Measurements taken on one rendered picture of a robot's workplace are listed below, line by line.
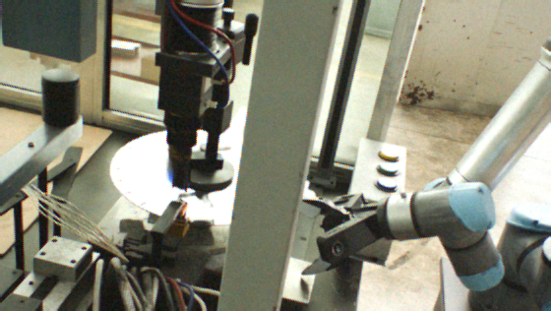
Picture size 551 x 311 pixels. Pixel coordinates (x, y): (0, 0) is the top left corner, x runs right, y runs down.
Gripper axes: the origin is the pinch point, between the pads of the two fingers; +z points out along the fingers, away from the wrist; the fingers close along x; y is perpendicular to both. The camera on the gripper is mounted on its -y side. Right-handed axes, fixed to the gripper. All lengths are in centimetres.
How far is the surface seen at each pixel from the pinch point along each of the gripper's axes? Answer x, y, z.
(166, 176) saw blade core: 17.1, -5.4, 15.4
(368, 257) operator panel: -16.9, 23.9, -2.1
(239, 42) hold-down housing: 34.9, -6.1, -8.8
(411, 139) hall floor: -58, 257, 66
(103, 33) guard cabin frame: 46, 33, 51
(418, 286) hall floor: -81, 126, 34
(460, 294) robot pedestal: -27.8, 24.8, -18.6
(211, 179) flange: 14.1, -2.5, 8.6
